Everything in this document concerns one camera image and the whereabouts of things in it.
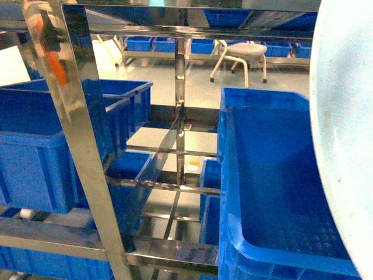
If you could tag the blue crate lower middle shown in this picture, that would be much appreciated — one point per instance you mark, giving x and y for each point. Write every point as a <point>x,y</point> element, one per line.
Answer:
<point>209,216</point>

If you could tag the blue crate on right shelf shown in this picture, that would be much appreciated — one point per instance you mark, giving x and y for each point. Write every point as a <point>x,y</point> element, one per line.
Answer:
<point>275,222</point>

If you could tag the blue crate lower centre left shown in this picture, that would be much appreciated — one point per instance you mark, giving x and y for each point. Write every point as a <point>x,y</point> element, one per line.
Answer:
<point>128,202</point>

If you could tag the blue bin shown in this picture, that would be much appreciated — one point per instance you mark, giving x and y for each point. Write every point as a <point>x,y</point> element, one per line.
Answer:
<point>164,45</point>
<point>139,43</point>
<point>303,50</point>
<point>202,46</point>
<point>280,50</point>

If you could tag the light blue round tray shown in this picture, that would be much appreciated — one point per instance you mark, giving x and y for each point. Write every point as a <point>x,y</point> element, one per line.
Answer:
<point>340,85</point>

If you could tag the stainless steel shelf frame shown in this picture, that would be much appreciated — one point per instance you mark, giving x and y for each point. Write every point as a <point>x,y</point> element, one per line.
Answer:
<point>56,29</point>

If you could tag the blue crate left shelf front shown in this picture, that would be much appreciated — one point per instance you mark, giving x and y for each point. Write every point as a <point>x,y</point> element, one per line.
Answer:
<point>45,168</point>

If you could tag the blue crate shelf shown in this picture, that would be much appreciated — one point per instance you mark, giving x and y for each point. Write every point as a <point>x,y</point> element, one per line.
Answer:
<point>45,168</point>
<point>139,94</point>

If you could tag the white round stool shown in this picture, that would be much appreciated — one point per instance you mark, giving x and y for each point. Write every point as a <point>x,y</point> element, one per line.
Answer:
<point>240,53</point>

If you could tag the far low rack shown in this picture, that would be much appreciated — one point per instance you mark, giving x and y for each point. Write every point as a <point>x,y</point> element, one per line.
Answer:
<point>122,55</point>

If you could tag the blue crate left shelf rear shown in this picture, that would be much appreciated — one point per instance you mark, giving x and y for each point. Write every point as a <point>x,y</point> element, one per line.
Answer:
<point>139,94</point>

